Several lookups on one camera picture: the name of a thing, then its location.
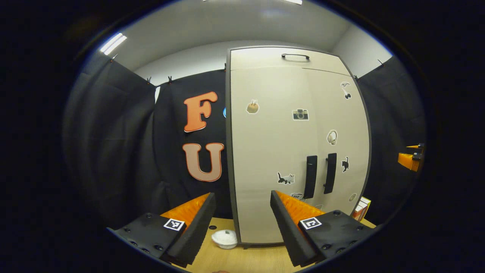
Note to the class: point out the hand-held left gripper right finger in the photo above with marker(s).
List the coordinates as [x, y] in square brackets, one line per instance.
[288, 235]

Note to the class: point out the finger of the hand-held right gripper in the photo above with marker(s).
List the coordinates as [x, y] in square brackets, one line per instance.
[407, 161]
[416, 146]

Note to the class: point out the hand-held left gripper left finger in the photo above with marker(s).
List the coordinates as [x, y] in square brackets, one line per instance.
[194, 235]

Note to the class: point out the white cabinet door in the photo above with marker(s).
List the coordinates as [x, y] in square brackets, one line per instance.
[352, 121]
[265, 151]

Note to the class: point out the white shoe cabinet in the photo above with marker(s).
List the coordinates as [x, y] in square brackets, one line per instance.
[228, 151]

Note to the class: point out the white cabinet drawer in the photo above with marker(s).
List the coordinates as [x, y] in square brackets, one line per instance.
[257, 58]

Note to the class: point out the white lidded bowl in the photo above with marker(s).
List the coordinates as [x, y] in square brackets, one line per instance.
[224, 239]

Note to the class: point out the black backdrop cloth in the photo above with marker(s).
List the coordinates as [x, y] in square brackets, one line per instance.
[390, 125]
[166, 159]
[110, 144]

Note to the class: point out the orange white box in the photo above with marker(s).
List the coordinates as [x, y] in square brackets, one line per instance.
[362, 208]

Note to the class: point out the ceiling light panel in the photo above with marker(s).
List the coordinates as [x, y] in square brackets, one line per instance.
[113, 43]
[293, 1]

